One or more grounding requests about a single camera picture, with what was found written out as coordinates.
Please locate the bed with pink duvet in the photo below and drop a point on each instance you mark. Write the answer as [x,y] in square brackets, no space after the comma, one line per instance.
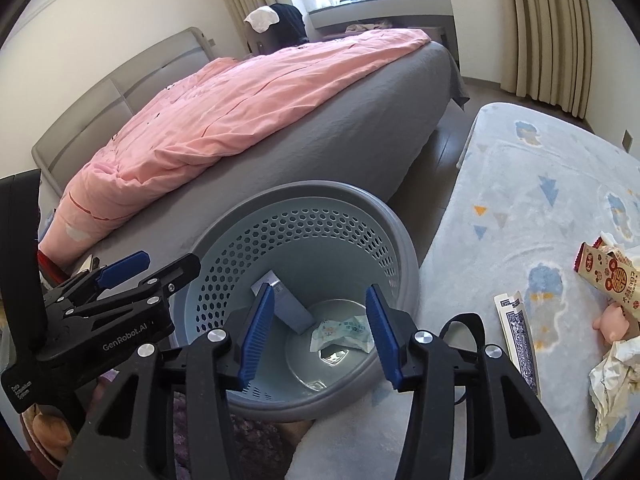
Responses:
[225,110]

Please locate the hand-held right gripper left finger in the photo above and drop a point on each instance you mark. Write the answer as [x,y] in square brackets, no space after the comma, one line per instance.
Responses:
[256,342]

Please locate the dark chair with dark garment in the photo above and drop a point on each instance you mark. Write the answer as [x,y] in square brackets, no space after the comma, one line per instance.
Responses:
[287,27]

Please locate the grey perforated plastic basket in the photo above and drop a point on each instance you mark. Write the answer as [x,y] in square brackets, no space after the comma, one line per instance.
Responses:
[300,220]

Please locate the knotted white cloth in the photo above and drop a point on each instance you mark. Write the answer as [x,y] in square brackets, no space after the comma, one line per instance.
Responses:
[612,380]

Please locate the wall socket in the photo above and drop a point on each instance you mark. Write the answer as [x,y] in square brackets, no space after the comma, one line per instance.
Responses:
[627,140]

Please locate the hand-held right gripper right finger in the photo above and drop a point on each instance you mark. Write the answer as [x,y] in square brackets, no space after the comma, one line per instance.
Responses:
[384,342]

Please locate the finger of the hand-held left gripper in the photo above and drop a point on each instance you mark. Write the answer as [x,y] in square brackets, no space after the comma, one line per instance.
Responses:
[165,275]
[122,270]

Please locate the white cloth on chair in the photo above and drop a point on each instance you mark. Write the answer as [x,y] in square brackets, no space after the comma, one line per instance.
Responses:
[261,17]

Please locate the grey cardboard box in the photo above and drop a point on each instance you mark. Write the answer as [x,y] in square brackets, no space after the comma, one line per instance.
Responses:
[295,310]

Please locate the red and cream snack packet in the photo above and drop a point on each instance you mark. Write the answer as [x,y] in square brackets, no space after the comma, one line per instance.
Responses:
[612,275]

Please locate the orange plush toy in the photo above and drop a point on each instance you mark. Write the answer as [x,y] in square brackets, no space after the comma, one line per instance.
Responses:
[50,435]

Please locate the purple fuzzy cloth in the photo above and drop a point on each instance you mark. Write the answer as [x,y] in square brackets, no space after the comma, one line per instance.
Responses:
[250,440]

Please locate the grey upholstered headboard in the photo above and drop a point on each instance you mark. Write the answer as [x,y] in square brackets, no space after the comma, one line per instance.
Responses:
[120,90]

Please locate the crumpled pale printed wrapper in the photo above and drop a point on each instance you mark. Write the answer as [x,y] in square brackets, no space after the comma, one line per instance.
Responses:
[342,332]

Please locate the blue patterned flat wrapper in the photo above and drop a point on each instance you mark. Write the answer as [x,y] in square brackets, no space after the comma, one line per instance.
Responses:
[517,340]

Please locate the light blue printed blanket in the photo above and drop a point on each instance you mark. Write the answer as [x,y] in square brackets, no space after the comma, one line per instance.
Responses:
[525,230]

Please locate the pink toy pig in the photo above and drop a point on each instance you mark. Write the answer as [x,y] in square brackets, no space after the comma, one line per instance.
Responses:
[612,322]

